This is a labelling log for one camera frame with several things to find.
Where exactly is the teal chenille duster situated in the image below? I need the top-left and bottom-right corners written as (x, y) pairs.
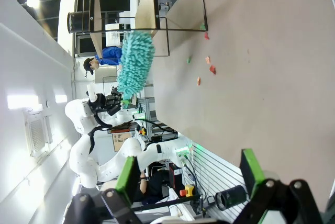
top-left (116, 30), bottom-right (156, 109)

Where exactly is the black red control box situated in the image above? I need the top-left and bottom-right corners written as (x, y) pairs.
top-left (169, 163), bottom-right (185, 191)

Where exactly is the white slatted panel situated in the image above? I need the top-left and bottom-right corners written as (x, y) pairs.
top-left (180, 142), bottom-right (245, 218)

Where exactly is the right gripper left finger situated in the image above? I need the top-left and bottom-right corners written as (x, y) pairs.
top-left (64, 155), bottom-right (147, 224)

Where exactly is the black cylinder tube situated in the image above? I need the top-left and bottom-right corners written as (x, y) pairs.
top-left (215, 185), bottom-right (247, 211)

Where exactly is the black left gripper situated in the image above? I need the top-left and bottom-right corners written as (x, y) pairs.
top-left (100, 87), bottom-right (123, 117)

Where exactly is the person in blue shirt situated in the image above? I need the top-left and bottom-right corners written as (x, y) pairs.
top-left (83, 47), bottom-right (124, 76)

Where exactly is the black braided cable sleeve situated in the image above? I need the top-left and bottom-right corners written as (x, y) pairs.
top-left (88, 110), bottom-right (112, 154)

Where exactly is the wooden two-tier shelf black frame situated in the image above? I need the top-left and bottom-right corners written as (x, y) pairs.
top-left (74, 0), bottom-right (209, 57)

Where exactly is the brown poster board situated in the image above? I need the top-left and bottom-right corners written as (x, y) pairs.
top-left (111, 132), bottom-right (132, 152)

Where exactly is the yellow red emergency stop button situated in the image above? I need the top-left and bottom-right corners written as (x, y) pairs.
top-left (180, 185), bottom-right (195, 197)

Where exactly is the ceiling air conditioner unit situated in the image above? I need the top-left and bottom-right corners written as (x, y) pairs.
top-left (24, 107), bottom-right (53, 157)

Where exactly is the person in dark clothes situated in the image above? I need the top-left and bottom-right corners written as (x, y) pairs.
top-left (133, 170), bottom-right (171, 205)

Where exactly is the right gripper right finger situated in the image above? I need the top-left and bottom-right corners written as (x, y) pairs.
top-left (235, 148), bottom-right (324, 224)

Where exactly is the black mesh pen holder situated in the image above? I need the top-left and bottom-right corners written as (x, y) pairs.
top-left (67, 12), bottom-right (92, 34)

